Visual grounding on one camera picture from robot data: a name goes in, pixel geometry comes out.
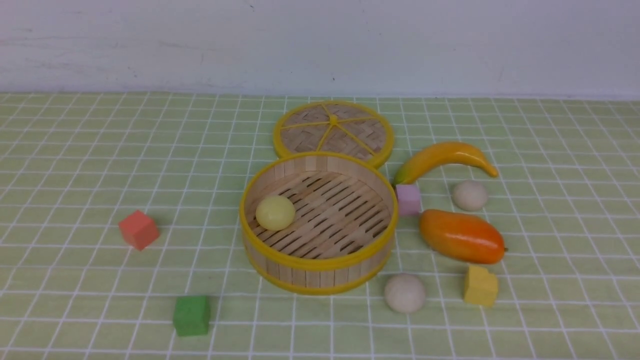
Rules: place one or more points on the green checkered tablecloth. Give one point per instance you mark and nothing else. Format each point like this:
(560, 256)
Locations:
(74, 165)

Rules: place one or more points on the bamboo steamer lid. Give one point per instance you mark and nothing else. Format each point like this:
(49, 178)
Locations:
(335, 126)

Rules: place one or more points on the orange toy mango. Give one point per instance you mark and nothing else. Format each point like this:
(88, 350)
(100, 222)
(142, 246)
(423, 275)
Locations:
(461, 236)

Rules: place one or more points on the green foam cube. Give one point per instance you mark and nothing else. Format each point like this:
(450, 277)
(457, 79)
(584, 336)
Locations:
(191, 315)

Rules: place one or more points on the white bun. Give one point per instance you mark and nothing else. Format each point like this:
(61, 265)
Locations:
(404, 293)
(470, 195)

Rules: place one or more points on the pink foam cube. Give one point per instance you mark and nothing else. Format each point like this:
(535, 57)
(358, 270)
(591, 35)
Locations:
(409, 200)

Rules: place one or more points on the bamboo steamer tray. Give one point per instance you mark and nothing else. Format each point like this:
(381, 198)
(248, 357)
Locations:
(343, 233)

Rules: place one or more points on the yellow toy banana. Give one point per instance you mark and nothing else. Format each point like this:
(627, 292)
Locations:
(442, 154)

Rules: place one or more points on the yellow foam block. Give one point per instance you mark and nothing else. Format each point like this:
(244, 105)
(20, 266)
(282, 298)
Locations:
(481, 286)

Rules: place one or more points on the red foam cube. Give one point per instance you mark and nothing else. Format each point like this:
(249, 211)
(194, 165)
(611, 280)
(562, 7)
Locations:
(139, 230)

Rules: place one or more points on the yellow bun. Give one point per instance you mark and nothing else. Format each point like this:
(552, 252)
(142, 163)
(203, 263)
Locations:
(275, 212)

